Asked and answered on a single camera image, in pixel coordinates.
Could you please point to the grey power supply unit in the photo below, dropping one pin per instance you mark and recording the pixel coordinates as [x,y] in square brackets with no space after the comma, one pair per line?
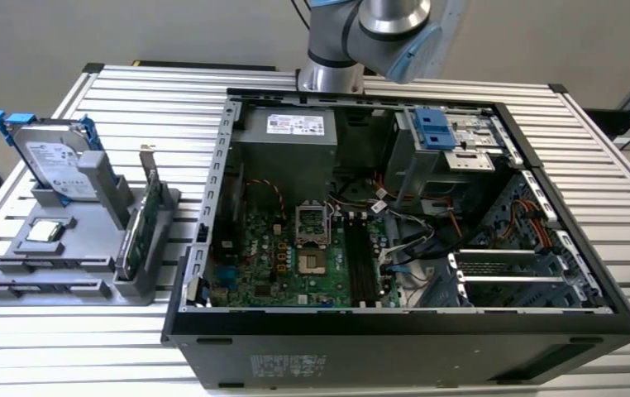
[287,165]

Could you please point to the black PC case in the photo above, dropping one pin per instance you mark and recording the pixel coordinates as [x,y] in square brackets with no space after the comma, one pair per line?
[347,351]

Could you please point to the CPU socket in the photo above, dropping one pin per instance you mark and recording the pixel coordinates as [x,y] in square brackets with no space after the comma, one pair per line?
[313,261]

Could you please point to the green motherboard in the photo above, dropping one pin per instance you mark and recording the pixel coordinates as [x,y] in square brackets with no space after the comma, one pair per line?
[313,289]

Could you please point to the silver CPU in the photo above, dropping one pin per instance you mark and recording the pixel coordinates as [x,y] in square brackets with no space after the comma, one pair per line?
[45,231]

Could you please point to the black case fan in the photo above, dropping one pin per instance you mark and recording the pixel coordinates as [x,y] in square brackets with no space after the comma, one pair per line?
[231,207]

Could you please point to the blue expansion slot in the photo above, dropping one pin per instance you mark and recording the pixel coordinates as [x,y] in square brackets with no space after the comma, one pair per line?
[225,276]

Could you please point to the blue plastic drive latch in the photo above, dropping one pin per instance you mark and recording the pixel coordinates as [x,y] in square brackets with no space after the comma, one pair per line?
[432,132]

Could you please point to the RAM slot with white clips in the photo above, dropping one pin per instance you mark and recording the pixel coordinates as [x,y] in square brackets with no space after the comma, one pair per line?
[353,260]
[367,260]

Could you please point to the metal disk bay cage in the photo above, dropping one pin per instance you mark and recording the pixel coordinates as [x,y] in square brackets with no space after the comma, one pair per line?
[512,279]

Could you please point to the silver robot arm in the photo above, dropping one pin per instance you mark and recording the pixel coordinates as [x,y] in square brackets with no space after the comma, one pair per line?
[341,37]

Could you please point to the black table connector block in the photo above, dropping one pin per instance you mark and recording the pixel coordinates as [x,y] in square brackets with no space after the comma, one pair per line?
[608,120]

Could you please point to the hard disk in blue carrier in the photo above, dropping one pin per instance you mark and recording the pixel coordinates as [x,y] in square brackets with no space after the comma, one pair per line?
[54,161]

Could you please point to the green and black graphics card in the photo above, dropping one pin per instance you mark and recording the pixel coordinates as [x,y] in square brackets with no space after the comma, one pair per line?
[145,223]

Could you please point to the grey parts rack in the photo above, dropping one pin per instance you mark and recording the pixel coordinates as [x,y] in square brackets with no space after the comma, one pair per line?
[88,248]

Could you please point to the green RAM stick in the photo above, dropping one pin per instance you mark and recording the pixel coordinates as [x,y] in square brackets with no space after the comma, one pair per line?
[44,283]

